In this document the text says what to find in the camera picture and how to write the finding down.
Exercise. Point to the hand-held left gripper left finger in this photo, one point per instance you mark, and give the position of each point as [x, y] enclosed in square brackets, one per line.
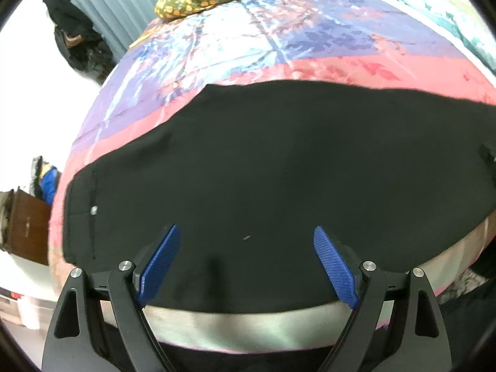
[159, 263]

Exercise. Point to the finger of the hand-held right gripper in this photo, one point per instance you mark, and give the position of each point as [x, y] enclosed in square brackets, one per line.
[489, 159]

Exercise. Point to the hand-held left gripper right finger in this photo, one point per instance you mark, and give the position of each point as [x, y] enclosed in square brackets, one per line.
[335, 267]

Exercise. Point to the black pants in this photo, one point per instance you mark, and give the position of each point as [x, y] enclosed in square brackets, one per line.
[252, 162]

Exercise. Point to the person's dark trouser legs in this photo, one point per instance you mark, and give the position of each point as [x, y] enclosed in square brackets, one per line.
[252, 360]

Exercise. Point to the white plastic box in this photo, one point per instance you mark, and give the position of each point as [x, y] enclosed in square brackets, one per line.
[31, 310]

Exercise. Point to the brown wooden cabinet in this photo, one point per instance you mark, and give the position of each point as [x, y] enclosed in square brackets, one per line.
[27, 224]

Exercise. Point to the pile of colourful clothes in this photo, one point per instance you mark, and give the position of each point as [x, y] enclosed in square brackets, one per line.
[48, 180]

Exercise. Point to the colourful striped floral blanket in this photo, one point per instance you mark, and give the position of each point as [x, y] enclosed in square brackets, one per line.
[310, 46]

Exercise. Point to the brown hanging bag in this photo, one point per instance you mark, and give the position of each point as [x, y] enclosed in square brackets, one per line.
[74, 40]

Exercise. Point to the hanging black coat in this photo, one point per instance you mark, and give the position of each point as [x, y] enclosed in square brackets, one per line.
[66, 15]

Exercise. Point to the blue curtain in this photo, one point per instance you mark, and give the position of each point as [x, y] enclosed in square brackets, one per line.
[116, 0]

